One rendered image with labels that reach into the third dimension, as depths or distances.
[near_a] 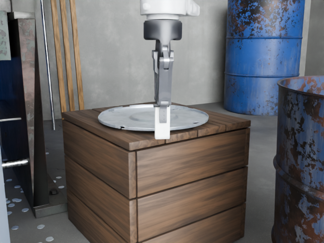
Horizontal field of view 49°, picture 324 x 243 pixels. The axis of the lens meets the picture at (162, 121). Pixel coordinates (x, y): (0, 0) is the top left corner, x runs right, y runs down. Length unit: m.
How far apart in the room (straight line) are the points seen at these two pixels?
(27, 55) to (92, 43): 1.61
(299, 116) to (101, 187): 0.51
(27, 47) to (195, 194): 0.64
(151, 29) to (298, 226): 0.44
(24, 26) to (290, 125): 0.80
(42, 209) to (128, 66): 1.80
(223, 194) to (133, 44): 2.04
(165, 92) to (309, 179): 0.29
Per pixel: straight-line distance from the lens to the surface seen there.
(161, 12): 0.67
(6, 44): 1.20
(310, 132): 0.60
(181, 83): 3.09
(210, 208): 0.96
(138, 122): 0.89
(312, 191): 0.62
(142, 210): 0.82
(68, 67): 2.41
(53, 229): 1.17
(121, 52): 2.81
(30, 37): 1.15
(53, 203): 1.26
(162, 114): 0.71
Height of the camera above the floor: 0.56
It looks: 13 degrees down
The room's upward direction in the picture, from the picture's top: straight up
